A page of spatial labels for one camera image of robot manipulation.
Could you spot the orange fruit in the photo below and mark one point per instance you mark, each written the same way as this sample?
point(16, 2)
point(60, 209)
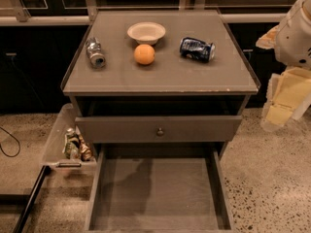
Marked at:
point(144, 54)

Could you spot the blue pepsi can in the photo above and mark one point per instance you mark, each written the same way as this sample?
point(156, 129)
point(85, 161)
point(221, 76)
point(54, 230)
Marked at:
point(197, 50)

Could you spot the green snack packet in bin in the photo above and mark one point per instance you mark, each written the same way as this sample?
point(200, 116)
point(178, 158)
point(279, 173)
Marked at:
point(72, 144)

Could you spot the closed grey upper drawer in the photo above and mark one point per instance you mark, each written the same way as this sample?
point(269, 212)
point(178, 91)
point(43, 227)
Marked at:
point(142, 129)

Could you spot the open grey lower drawer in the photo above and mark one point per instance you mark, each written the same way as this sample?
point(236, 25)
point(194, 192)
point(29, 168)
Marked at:
point(140, 189)

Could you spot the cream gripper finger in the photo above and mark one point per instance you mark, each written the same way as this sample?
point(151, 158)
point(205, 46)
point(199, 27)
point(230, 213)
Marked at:
point(288, 96)
point(267, 41)

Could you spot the round brass drawer knob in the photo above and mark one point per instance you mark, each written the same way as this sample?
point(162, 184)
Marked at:
point(160, 132)

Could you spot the crushed silver can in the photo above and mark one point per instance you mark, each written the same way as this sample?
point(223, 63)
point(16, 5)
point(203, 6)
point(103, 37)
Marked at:
point(94, 53)

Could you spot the clear plastic storage bin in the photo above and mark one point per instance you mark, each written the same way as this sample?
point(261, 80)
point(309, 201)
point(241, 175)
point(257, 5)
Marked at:
point(53, 155)

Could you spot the brown snack packet in bin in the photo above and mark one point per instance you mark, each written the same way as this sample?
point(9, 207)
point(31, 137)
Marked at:
point(85, 151)

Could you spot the grey wooden drawer cabinet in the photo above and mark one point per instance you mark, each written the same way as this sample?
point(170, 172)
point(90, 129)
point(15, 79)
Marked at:
point(170, 86)

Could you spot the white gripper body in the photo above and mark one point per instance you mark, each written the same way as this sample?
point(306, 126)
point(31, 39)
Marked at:
point(293, 41)

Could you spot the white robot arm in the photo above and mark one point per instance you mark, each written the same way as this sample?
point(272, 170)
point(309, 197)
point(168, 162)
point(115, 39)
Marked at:
point(304, 4)

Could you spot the white paper bowl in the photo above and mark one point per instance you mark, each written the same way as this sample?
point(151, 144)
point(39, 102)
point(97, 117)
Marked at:
point(146, 32)

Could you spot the metal window rail frame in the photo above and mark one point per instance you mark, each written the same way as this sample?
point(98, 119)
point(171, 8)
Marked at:
point(45, 15)

